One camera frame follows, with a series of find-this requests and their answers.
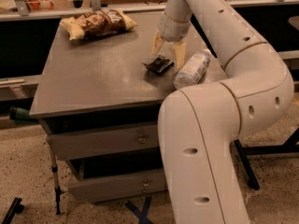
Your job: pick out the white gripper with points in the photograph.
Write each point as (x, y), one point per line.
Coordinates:
(172, 29)

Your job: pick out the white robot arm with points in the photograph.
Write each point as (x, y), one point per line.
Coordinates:
(197, 124)

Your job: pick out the black rxbar chocolate wrapper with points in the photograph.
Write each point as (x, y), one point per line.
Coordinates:
(159, 65)

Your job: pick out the clear plastic water bottle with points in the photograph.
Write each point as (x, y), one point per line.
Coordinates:
(193, 70)

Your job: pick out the yellow brown chip bag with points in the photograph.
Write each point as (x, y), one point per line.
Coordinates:
(97, 24)

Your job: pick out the grey drawer cabinet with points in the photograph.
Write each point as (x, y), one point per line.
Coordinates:
(101, 83)

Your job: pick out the upper grey drawer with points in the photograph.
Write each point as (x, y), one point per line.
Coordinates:
(102, 141)

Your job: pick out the grey drawer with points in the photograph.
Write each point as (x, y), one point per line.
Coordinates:
(115, 187)
(102, 141)

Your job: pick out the lower grey drawer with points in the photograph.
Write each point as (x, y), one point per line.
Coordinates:
(115, 187)

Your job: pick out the green bottle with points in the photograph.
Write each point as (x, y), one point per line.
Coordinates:
(20, 116)

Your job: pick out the blue tape cross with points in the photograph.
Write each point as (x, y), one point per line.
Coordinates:
(142, 215)

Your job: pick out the black foot bottom left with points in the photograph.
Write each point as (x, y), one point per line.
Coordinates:
(15, 208)

